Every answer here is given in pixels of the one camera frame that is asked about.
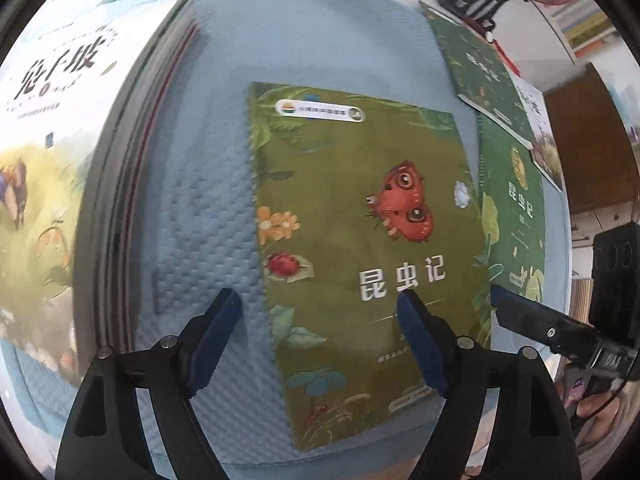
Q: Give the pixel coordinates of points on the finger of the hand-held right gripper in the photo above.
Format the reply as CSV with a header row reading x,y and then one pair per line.
x,y
550,332

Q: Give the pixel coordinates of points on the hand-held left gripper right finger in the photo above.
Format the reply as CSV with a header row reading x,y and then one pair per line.
x,y
420,340

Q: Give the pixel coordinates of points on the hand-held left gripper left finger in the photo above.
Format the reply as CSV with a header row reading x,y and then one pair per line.
x,y
215,340

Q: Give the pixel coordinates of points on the green yellow-flower book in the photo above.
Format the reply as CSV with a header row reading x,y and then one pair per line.
x,y
520,220

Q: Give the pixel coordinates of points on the farmer picture book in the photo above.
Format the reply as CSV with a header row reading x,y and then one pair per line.
x,y
545,145

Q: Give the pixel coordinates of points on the olive green butterfly book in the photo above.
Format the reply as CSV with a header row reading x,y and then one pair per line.
x,y
340,200

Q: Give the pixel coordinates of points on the dark blue book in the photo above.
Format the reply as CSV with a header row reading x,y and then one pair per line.
x,y
130,135

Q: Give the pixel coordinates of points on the dark green leafy book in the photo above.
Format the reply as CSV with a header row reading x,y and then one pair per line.
x,y
475,75

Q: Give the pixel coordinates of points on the row of shelf books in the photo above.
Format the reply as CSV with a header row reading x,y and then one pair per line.
x,y
585,30

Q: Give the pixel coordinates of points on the person's right hand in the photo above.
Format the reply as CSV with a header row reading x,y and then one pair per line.
x,y
597,405

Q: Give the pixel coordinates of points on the dark wooden cabinet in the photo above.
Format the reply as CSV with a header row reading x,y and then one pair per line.
x,y
590,150

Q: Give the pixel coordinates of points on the light blue textured mat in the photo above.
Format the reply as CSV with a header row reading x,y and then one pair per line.
x,y
200,185

